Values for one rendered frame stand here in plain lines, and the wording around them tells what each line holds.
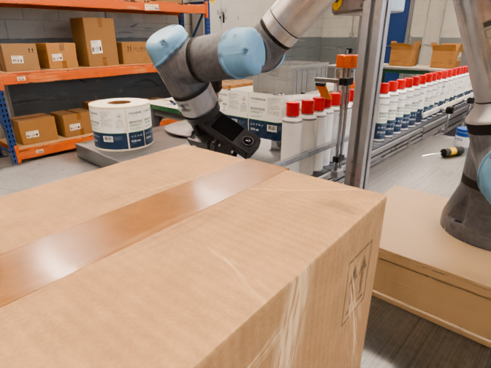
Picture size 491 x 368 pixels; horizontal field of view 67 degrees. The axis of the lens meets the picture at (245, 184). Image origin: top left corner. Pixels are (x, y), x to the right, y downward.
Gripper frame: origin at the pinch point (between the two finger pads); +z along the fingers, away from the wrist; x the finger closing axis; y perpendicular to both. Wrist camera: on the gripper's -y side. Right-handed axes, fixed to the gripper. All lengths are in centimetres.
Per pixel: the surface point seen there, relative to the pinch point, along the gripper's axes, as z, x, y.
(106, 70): 82, -130, 354
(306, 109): 0.1, -26.2, -0.7
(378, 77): -4.5, -35.0, -16.0
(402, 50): 274, -490, 182
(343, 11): -15.6, -44.4, -4.3
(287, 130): 1.1, -18.6, 0.6
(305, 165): 12.7, -18.4, -1.6
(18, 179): -5, 29, 68
